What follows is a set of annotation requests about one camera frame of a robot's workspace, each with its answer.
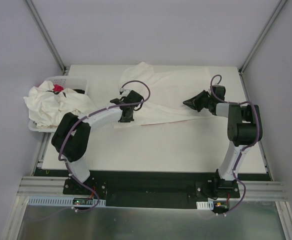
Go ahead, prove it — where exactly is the white red-print t-shirt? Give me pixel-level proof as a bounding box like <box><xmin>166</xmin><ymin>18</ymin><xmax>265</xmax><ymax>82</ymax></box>
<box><xmin>113</xmin><ymin>62</ymin><xmax>213</xmax><ymax>129</ymax></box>

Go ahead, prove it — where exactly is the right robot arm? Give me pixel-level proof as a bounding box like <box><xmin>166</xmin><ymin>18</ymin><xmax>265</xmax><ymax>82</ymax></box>
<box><xmin>183</xmin><ymin>85</ymin><xmax>263</xmax><ymax>198</ymax></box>

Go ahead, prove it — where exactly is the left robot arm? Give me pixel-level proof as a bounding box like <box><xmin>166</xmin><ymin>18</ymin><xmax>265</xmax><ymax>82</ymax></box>
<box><xmin>51</xmin><ymin>90</ymin><xmax>144</xmax><ymax>195</ymax></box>

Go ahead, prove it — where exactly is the white plastic laundry basket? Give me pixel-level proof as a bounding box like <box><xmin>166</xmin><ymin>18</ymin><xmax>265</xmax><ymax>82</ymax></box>
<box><xmin>28</xmin><ymin>75</ymin><xmax>90</xmax><ymax>133</ymax></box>

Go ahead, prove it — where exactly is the pink t-shirt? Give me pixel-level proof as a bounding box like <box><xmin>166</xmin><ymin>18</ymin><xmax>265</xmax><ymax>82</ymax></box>
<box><xmin>53</xmin><ymin>84</ymin><xmax>64</xmax><ymax>92</ymax></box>

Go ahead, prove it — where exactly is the white t-shirt pile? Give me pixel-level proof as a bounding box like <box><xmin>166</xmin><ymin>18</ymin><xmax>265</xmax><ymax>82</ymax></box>
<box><xmin>23</xmin><ymin>80</ymin><xmax>96</xmax><ymax>130</ymax></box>

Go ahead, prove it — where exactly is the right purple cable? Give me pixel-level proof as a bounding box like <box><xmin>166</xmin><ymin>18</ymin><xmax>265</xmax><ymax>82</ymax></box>
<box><xmin>209</xmin><ymin>74</ymin><xmax>262</xmax><ymax>176</ymax></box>

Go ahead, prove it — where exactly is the purple cable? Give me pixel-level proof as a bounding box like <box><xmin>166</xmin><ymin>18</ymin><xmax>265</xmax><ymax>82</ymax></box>
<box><xmin>57</xmin><ymin>80</ymin><xmax>152</xmax><ymax>183</ymax></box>
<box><xmin>209</xmin><ymin>74</ymin><xmax>262</xmax><ymax>176</ymax></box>

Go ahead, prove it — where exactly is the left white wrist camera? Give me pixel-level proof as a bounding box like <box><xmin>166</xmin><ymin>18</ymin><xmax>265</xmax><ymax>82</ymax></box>
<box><xmin>119</xmin><ymin>89</ymin><xmax>131</xmax><ymax>95</ymax></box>

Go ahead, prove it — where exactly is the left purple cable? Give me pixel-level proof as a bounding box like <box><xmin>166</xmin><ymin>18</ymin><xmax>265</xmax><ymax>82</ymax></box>
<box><xmin>57</xmin><ymin>80</ymin><xmax>152</xmax><ymax>183</ymax></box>

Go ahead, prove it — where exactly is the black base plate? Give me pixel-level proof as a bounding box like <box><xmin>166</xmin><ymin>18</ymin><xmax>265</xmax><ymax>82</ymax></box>
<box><xmin>63</xmin><ymin>170</ymin><xmax>240</xmax><ymax>209</ymax></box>

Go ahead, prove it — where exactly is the right white cable duct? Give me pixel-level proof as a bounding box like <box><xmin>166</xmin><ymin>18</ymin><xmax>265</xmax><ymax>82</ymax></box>
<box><xmin>196</xmin><ymin>201</ymin><xmax>214</xmax><ymax>211</ymax></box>

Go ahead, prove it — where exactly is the white cable duct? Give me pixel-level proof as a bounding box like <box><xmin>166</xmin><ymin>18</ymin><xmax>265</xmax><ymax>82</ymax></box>
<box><xmin>196</xmin><ymin>201</ymin><xmax>214</xmax><ymax>211</ymax></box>
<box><xmin>28</xmin><ymin>196</ymin><xmax>106</xmax><ymax>208</ymax></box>

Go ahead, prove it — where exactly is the aluminium front rail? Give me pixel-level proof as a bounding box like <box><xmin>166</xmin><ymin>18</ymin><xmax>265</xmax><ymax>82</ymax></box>
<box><xmin>17</xmin><ymin>176</ymin><xmax>289</xmax><ymax>202</ymax></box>

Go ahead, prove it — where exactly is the right aluminium frame post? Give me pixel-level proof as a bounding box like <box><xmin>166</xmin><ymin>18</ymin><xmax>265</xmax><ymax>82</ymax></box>
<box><xmin>238</xmin><ymin>0</ymin><xmax>289</xmax><ymax>76</ymax></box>

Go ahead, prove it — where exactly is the aluminium frame post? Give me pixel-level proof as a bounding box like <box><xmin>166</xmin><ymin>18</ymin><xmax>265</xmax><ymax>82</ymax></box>
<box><xmin>23</xmin><ymin>0</ymin><xmax>67</xmax><ymax>75</ymax></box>
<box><xmin>238</xmin><ymin>0</ymin><xmax>289</xmax><ymax>76</ymax></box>

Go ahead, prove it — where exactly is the left white cable duct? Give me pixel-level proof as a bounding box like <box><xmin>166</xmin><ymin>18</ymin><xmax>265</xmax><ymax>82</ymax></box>
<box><xmin>28</xmin><ymin>196</ymin><xmax>106</xmax><ymax>208</ymax></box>

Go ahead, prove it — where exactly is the left aluminium frame post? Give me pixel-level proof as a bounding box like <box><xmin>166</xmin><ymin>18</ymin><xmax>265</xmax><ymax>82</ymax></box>
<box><xmin>23</xmin><ymin>0</ymin><xmax>67</xmax><ymax>75</ymax></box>

